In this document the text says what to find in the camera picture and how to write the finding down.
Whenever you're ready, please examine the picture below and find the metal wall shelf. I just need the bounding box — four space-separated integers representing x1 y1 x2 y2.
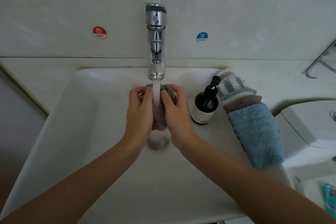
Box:
304 38 336 79

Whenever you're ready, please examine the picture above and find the white toilet lid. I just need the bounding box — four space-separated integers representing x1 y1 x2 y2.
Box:
295 174 336 222

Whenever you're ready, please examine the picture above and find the person's right forearm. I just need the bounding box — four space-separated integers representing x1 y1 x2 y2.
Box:
181 136 336 224

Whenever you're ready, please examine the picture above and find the blue stained cloth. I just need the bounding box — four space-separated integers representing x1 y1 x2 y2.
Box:
227 102 285 169

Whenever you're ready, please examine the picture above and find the chrome faucet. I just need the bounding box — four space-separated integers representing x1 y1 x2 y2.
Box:
145 3 168 81

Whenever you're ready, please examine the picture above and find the pink white striped cloth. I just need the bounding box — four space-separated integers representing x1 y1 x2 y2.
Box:
218 70 238 79

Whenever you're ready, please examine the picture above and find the white ceramic sink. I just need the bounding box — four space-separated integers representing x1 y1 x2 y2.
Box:
0 67 292 224

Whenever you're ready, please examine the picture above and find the person's left hand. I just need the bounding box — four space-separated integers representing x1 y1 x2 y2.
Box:
122 85 155 151

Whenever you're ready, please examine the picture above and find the teal tube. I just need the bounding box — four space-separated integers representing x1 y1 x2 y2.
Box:
322 182 336 218

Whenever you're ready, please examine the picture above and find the grey stained cloth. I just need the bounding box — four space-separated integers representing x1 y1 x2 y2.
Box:
138 84 178 133

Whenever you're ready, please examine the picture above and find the metal sink drain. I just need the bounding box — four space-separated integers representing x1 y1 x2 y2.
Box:
147 131 171 151

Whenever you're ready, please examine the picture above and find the white toilet tank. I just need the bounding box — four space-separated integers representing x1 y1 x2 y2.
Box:
274 100 336 168

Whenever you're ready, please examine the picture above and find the blue round sticker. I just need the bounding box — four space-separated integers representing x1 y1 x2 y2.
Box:
196 31 209 43

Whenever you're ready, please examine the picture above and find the person's left forearm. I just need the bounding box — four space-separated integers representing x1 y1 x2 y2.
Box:
0 138 142 224

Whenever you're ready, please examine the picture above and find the grey yellow striped cloth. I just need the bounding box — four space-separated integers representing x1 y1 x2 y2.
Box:
217 72 257 104

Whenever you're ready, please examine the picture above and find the person's right hand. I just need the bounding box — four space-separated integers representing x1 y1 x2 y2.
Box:
159 84 200 151

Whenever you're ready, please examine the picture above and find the red round sticker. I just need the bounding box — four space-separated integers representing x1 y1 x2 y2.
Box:
92 26 107 40

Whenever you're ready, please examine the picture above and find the black pump soap bottle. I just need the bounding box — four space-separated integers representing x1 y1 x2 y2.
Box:
190 75 222 126

